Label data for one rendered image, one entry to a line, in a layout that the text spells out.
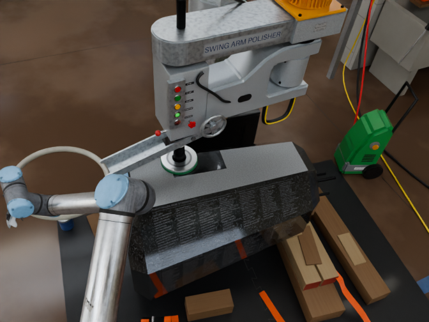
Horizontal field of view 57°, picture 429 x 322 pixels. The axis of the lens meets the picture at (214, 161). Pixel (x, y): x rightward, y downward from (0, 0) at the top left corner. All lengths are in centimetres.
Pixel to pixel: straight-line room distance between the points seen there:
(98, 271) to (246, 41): 116
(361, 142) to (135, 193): 247
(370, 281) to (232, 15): 204
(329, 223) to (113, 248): 218
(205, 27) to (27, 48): 346
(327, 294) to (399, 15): 284
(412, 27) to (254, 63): 261
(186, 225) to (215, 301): 68
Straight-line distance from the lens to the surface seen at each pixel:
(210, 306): 271
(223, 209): 227
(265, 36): 193
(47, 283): 305
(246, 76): 205
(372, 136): 344
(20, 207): 176
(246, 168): 237
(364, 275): 309
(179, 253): 226
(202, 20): 188
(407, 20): 448
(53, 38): 517
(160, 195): 222
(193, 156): 237
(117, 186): 130
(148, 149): 224
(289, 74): 224
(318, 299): 287
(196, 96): 193
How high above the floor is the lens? 266
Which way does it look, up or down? 48 degrees down
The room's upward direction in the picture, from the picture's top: 7 degrees clockwise
